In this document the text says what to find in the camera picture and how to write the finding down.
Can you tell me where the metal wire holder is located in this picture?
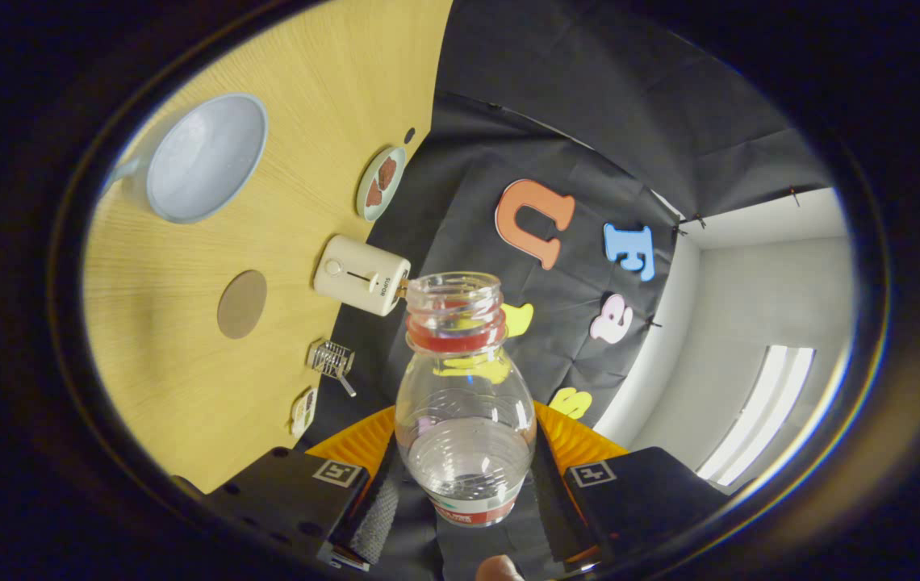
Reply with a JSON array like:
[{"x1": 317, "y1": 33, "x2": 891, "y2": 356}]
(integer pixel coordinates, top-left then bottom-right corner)
[{"x1": 307, "y1": 340, "x2": 358, "y2": 399}]

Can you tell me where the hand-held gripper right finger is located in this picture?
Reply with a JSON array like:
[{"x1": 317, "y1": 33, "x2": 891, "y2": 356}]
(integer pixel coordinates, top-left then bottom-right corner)
[{"x1": 521, "y1": 401, "x2": 751, "y2": 566}]

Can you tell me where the brown round coaster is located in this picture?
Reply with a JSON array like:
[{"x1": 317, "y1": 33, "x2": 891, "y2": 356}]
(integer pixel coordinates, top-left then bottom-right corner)
[{"x1": 216, "y1": 270, "x2": 269, "y2": 340}]

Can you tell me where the wooden table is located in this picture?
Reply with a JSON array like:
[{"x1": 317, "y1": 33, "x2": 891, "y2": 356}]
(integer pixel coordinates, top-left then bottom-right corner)
[{"x1": 82, "y1": 0, "x2": 454, "y2": 495}]

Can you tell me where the white cup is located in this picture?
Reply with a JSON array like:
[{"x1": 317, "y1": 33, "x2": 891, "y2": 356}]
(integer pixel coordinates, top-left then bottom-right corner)
[{"x1": 109, "y1": 93, "x2": 270, "y2": 225}]

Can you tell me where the clear plastic juice bottle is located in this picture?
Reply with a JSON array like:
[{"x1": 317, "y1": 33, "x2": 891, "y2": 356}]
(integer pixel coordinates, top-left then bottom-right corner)
[{"x1": 394, "y1": 272, "x2": 538, "y2": 529}]

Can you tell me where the pale green plate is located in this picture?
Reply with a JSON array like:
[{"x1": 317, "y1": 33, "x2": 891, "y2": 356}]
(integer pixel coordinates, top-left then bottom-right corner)
[{"x1": 355, "y1": 145, "x2": 408, "y2": 223}]

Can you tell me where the white toaster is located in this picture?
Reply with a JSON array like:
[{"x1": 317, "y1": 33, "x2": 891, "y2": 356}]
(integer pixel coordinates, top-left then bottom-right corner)
[{"x1": 313, "y1": 235, "x2": 412, "y2": 317}]

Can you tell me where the white divided dish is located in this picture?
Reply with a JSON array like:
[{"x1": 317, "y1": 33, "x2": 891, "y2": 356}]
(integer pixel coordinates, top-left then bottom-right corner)
[{"x1": 291, "y1": 386, "x2": 318, "y2": 438}]

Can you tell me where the long ceiling light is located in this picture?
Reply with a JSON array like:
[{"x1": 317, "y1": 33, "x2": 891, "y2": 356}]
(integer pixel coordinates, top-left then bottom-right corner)
[{"x1": 696, "y1": 345, "x2": 818, "y2": 487}]

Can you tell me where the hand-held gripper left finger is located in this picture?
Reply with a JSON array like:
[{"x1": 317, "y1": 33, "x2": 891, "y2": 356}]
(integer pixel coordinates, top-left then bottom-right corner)
[{"x1": 174, "y1": 406, "x2": 404, "y2": 570}]

